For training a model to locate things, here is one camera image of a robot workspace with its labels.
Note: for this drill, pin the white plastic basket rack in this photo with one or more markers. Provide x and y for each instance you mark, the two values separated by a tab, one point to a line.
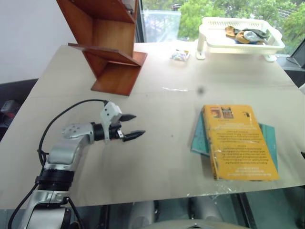
238	46

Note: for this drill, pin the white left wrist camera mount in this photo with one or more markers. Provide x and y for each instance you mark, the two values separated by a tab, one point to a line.
110	114

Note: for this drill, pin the black table leg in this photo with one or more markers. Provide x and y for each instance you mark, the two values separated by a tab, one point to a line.
241	211

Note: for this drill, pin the small clear plastic packet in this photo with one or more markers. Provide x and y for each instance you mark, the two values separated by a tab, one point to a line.
179	55

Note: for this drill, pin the brown wooden shelf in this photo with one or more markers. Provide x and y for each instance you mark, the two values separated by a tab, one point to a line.
112	47

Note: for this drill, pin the orange brown cloth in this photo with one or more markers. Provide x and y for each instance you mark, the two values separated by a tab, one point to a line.
241	37

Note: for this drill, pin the teal thin book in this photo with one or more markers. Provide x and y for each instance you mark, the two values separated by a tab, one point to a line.
199	140

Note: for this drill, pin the mustard yellow cloth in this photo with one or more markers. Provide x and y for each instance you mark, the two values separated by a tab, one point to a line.
230	31

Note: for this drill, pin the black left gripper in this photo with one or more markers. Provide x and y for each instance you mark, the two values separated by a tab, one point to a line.
114	131

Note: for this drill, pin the yellow paperback book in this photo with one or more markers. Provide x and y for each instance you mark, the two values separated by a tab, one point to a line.
240	143

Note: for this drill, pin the grey cloth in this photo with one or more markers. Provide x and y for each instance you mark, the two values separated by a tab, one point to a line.
255	34

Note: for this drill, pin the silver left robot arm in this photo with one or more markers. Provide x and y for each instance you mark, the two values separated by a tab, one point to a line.
63	152

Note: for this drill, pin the clear tape strip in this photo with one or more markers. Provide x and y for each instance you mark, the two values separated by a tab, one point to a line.
175	89

